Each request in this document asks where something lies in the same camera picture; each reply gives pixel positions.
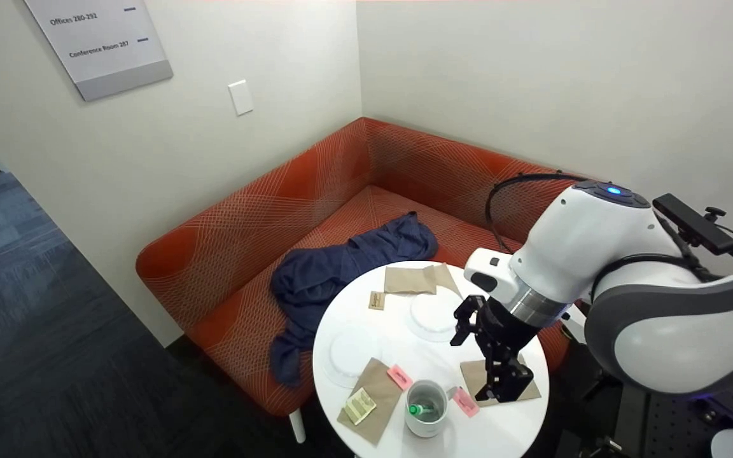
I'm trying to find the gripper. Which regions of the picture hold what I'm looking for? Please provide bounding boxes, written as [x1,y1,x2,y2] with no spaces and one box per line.
[450,295,540,404]

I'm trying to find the pink packet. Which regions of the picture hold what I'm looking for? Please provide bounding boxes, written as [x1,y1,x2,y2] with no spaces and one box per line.
[386,363,414,391]
[452,386,480,419]

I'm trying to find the white mug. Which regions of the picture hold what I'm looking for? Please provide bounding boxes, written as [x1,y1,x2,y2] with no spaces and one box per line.
[403,379,449,438]

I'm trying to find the folded brown paper napkin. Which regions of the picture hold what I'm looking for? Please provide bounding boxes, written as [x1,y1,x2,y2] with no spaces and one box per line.
[384,265,438,296]

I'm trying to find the yellow packet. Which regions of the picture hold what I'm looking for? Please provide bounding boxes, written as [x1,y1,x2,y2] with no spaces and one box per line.
[343,387,378,426]

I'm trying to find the dark blue garment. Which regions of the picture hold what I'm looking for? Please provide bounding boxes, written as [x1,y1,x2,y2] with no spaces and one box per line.
[269,211,439,387]

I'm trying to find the orange patterned corner sofa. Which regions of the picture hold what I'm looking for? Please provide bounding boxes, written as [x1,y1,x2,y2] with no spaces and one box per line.
[136,117,587,445]

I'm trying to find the camera on mount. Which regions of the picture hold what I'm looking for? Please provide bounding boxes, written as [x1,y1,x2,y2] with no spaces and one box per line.
[652,193,733,268]

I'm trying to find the white switch plate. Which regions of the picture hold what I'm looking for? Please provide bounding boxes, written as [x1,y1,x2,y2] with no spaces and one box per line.
[227,80,255,116]

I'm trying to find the grey wall sign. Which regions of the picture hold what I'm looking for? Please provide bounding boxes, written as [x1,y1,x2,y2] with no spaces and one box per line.
[23,0,174,102]

